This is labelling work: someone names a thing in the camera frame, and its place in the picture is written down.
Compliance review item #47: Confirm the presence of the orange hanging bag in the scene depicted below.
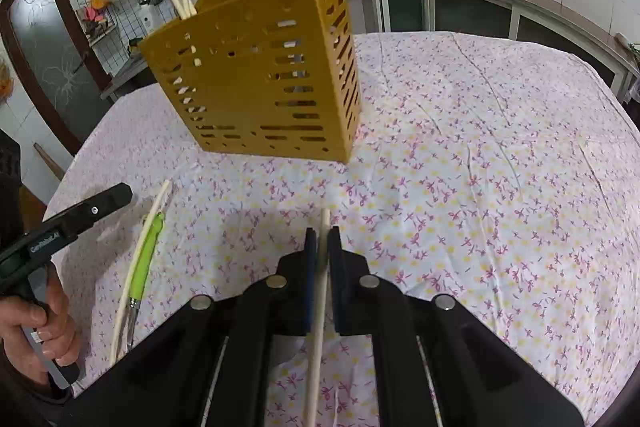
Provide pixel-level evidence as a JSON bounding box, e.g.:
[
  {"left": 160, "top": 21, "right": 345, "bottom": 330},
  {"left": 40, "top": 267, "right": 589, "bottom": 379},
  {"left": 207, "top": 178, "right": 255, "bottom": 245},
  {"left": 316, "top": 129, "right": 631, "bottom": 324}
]
[{"left": 0, "top": 56, "right": 14, "bottom": 106}]

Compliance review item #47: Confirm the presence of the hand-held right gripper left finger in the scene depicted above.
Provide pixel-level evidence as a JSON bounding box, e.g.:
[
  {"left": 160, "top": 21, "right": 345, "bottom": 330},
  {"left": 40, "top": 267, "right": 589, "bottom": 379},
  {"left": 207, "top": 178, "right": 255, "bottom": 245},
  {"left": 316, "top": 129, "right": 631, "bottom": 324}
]
[{"left": 75, "top": 227, "right": 322, "bottom": 427}]

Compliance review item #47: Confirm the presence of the white soap dispenser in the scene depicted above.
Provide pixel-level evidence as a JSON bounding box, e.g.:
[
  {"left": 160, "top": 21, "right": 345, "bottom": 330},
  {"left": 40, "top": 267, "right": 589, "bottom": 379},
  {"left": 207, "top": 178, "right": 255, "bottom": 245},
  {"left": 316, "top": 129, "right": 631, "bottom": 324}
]
[{"left": 137, "top": 4, "right": 161, "bottom": 36}]

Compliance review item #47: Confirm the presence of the brown kitchen counter with cabinets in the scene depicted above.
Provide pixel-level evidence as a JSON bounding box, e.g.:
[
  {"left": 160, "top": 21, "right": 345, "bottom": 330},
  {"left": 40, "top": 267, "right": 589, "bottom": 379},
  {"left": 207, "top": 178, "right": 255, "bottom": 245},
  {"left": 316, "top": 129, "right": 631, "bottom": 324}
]
[{"left": 344, "top": 0, "right": 640, "bottom": 104}]

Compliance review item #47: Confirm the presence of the wire wall basket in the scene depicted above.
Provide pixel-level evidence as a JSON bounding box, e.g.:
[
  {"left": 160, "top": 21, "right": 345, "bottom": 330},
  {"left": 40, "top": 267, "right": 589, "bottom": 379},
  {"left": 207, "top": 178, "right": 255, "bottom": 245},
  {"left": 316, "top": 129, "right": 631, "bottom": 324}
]
[{"left": 74, "top": 0, "right": 119, "bottom": 44}]

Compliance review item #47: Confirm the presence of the wooden stick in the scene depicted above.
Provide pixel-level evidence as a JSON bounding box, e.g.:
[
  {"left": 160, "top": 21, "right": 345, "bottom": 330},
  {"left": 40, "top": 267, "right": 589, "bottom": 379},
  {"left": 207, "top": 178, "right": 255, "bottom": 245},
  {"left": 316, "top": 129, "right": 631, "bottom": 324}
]
[{"left": 32, "top": 142, "right": 67, "bottom": 184}]

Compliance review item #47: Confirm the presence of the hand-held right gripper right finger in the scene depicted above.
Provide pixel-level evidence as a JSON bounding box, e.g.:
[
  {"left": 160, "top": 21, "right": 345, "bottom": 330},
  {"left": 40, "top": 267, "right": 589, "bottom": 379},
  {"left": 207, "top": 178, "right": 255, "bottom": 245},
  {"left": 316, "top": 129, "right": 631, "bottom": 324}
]
[{"left": 327, "top": 226, "right": 586, "bottom": 427}]

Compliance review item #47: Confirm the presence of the green-handled small knife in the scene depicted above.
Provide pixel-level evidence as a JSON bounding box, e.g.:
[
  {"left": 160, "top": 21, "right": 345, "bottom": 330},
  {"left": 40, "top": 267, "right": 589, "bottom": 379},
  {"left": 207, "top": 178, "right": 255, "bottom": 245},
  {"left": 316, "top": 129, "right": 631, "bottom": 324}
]
[{"left": 124, "top": 213, "right": 167, "bottom": 350}]

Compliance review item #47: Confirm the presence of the floral printed tablecloth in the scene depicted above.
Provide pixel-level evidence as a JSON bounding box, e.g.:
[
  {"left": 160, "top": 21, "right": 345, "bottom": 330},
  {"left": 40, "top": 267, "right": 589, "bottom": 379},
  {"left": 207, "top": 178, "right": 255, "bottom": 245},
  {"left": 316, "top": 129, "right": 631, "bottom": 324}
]
[{"left": 42, "top": 31, "right": 640, "bottom": 427}]

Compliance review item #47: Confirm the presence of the yellow slotted plastic utensil holder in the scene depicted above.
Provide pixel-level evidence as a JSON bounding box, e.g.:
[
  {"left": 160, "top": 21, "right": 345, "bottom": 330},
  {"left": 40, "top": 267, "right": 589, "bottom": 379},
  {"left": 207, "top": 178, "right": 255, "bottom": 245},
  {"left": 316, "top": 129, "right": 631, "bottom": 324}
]
[{"left": 137, "top": 0, "right": 362, "bottom": 165}]

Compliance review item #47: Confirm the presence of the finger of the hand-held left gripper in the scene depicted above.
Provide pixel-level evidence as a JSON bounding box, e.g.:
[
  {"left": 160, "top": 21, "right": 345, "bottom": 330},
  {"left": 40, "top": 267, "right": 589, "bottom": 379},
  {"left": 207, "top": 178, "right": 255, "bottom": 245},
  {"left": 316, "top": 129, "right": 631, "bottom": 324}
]
[{"left": 42, "top": 183, "right": 134, "bottom": 239}]

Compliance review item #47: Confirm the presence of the person's left hand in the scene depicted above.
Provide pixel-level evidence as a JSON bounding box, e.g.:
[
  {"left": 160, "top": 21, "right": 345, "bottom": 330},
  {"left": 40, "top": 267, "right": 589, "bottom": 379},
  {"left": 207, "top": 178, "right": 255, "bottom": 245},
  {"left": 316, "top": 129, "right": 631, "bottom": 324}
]
[{"left": 0, "top": 277, "right": 82, "bottom": 384}]

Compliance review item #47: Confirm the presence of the person's dark knit clothing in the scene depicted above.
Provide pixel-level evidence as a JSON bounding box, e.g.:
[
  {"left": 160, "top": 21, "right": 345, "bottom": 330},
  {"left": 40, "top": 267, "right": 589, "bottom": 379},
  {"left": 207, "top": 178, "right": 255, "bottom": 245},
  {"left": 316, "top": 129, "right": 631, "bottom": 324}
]
[{"left": 0, "top": 129, "right": 22, "bottom": 254}]

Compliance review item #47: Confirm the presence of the brown door with frosted glass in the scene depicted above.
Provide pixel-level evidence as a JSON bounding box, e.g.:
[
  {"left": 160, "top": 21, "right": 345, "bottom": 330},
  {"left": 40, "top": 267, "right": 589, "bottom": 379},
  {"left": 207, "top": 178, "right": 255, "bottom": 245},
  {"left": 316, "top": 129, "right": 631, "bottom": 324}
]
[{"left": 0, "top": 0, "right": 114, "bottom": 158}]

